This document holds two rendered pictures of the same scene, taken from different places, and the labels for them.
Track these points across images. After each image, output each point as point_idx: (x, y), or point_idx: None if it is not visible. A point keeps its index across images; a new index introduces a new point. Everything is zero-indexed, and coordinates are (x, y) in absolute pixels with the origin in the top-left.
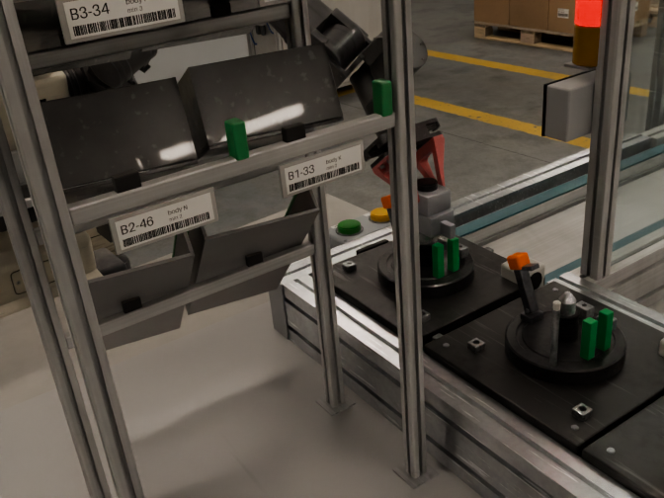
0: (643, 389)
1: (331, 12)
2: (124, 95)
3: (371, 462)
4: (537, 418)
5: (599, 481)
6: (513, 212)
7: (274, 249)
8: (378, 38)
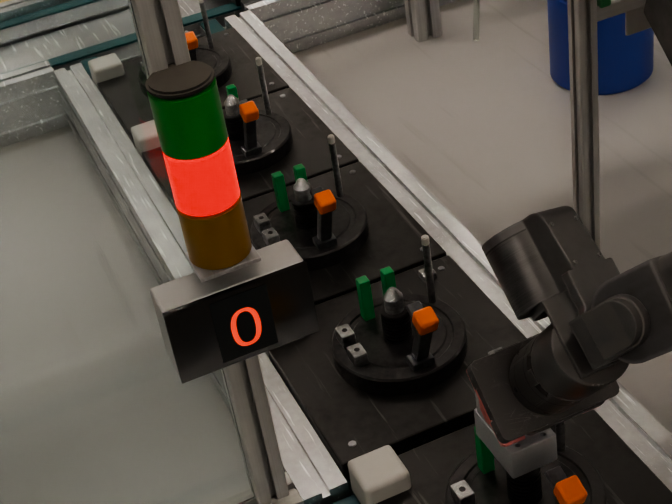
0: (353, 298)
1: (661, 256)
2: None
3: (640, 398)
4: (470, 279)
5: (444, 240)
6: None
7: None
8: (571, 208)
